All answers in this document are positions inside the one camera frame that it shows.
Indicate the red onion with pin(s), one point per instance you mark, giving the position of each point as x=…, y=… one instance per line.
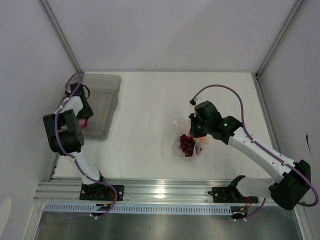
x=82, y=123

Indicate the orange fruit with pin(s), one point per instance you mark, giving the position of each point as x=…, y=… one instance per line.
x=202, y=139

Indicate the slotted white cable duct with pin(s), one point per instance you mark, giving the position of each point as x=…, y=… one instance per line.
x=132, y=208

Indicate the aluminium frame post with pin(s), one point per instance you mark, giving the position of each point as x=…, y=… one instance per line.
x=52, y=19
x=288, y=23

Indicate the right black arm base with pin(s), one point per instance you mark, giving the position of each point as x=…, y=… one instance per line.
x=230, y=195

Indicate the clear zip top bag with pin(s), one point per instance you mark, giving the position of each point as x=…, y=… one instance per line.
x=183, y=127

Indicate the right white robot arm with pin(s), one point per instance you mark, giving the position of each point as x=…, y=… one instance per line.
x=289, y=180

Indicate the dark red grape bunch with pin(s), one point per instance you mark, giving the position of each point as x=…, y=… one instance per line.
x=189, y=147

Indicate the aluminium mounting rail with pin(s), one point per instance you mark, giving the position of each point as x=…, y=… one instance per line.
x=158, y=191

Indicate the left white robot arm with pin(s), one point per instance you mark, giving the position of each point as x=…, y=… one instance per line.
x=65, y=136

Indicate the right aluminium frame post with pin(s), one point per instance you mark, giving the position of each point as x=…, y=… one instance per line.
x=288, y=23

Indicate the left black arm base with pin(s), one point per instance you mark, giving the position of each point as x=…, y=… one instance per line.
x=98, y=192

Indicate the left aluminium frame post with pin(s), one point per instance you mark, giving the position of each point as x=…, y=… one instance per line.
x=52, y=19

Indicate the clear grey plastic bin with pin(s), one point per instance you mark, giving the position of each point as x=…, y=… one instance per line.
x=102, y=94

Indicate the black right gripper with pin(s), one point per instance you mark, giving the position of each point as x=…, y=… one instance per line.
x=194, y=117

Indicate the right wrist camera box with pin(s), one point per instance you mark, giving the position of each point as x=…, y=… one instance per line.
x=196, y=101

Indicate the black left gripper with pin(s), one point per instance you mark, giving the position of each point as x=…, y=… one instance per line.
x=87, y=114

